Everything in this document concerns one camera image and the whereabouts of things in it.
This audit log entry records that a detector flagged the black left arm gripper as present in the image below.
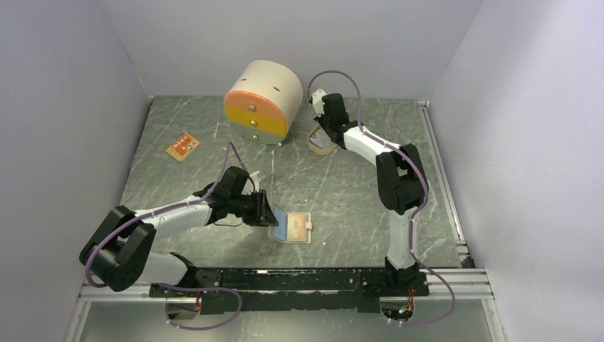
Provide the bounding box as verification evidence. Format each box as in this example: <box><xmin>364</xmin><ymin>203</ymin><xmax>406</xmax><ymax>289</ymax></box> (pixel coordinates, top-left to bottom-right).
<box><xmin>229</xmin><ymin>188</ymin><xmax>278</xmax><ymax>227</ymax></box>

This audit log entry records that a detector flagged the stack of cards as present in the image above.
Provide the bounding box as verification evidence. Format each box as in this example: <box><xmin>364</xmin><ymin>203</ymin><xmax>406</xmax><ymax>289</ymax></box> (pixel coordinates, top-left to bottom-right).
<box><xmin>309</xmin><ymin>128</ymin><xmax>333</xmax><ymax>150</ymax></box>

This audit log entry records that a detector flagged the beige leather card holder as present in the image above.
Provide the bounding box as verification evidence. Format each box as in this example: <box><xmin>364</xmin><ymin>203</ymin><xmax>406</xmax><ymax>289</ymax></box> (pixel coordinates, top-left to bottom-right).
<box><xmin>268</xmin><ymin>207</ymin><xmax>313</xmax><ymax>244</ymax></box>

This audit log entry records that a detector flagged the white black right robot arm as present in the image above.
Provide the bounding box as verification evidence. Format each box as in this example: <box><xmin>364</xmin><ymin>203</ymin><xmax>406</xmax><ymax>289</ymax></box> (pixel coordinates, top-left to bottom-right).
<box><xmin>310</xmin><ymin>89</ymin><xmax>429</xmax><ymax>295</ymax></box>

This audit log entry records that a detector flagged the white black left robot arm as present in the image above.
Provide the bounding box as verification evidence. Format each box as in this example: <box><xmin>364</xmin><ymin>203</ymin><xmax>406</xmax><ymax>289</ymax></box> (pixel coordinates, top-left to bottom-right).
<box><xmin>79</xmin><ymin>166</ymin><xmax>280</xmax><ymax>296</ymax></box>

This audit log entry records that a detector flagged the beige oval card tray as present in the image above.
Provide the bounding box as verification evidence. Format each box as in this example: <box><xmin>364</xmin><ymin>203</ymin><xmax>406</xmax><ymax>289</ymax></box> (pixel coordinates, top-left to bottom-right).
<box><xmin>306</xmin><ymin>124</ymin><xmax>338</xmax><ymax>156</ymax></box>

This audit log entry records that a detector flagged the orange patterned card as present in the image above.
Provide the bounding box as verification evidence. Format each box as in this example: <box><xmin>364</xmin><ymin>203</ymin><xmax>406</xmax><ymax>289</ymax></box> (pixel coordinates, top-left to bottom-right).
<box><xmin>165</xmin><ymin>133</ymin><xmax>200</xmax><ymax>162</ymax></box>

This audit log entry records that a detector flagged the round pastel drawer cabinet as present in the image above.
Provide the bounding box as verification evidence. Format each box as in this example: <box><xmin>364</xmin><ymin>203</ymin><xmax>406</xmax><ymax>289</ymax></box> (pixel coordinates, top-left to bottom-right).
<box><xmin>224</xmin><ymin>60</ymin><xmax>303</xmax><ymax>145</ymax></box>

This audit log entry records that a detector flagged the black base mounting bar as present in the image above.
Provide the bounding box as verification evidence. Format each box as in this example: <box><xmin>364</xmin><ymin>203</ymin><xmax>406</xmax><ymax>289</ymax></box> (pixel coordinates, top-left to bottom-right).
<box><xmin>149</xmin><ymin>266</ymin><xmax>429</xmax><ymax>315</ymax></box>

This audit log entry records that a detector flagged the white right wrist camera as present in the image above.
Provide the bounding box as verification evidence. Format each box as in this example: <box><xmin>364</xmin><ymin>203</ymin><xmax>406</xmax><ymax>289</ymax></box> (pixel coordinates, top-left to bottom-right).
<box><xmin>309</xmin><ymin>88</ymin><xmax>327</xmax><ymax>116</ymax></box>

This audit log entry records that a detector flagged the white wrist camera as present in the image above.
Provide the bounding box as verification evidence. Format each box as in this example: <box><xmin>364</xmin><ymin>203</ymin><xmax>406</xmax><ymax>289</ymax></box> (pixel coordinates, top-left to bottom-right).
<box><xmin>309</xmin><ymin>88</ymin><xmax>327</xmax><ymax>116</ymax></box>
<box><xmin>250</xmin><ymin>170</ymin><xmax>266</xmax><ymax>182</ymax></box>

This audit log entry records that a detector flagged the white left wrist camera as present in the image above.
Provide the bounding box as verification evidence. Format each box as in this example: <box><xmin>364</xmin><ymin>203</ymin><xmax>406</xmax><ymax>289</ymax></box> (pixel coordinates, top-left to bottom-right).
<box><xmin>250</xmin><ymin>170</ymin><xmax>266</xmax><ymax>182</ymax></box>

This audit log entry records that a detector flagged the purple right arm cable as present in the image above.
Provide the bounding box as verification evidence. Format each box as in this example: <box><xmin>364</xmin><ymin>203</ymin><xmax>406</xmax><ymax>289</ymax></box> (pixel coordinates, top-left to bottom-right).
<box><xmin>306</xmin><ymin>71</ymin><xmax>458</xmax><ymax>326</ymax></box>

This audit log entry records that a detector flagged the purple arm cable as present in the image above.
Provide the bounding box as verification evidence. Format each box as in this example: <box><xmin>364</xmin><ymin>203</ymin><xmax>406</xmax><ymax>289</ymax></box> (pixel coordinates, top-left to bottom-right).
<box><xmin>83</xmin><ymin>142</ymin><xmax>249</xmax><ymax>331</ymax></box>
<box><xmin>306</xmin><ymin>71</ymin><xmax>458</xmax><ymax>326</ymax></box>

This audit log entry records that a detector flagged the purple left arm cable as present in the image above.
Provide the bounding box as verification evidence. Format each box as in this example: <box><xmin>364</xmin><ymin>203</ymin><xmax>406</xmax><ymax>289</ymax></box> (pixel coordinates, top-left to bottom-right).
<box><xmin>83</xmin><ymin>142</ymin><xmax>249</xmax><ymax>331</ymax></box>

